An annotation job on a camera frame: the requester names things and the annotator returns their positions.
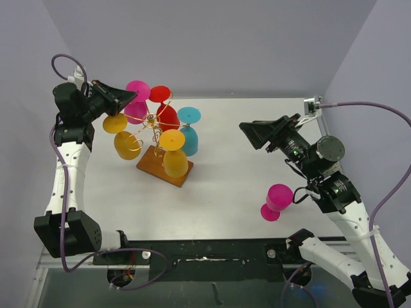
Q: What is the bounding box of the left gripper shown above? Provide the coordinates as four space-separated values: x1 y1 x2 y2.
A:
80 80 136 122

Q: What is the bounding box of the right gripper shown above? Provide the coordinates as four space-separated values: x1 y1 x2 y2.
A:
240 113 319 178

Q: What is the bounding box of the pink wine glass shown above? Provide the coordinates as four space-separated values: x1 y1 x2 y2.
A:
124 80 151 124
260 184 293 221

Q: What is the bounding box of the yellow wine glass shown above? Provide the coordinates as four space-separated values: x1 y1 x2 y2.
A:
103 113 141 160

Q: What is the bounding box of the red wine glass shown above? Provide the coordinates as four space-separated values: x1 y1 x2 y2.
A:
149 85 180 132

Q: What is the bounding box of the blue wine glass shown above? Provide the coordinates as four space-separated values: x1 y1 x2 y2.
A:
177 107 201 157

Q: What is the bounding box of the pink wine glass front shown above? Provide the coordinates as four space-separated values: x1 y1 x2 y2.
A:
260 184 293 221

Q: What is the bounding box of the orange wine glass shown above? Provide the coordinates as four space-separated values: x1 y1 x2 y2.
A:
159 130 188 178

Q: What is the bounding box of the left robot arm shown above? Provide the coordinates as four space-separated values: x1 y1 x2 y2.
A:
34 80 136 264

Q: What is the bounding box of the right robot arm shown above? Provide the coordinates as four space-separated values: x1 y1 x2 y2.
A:
239 114 410 307

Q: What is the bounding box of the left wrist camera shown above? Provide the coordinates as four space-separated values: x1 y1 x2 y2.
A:
67 65 84 90

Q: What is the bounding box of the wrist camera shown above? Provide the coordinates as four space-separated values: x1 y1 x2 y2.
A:
67 65 84 90
295 96 322 130

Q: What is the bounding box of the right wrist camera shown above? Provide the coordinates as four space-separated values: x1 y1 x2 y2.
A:
295 96 322 130

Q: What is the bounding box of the gold wire glass rack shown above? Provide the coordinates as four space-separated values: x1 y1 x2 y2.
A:
126 85 201 187

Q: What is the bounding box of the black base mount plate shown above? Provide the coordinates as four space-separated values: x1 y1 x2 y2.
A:
92 238 305 282

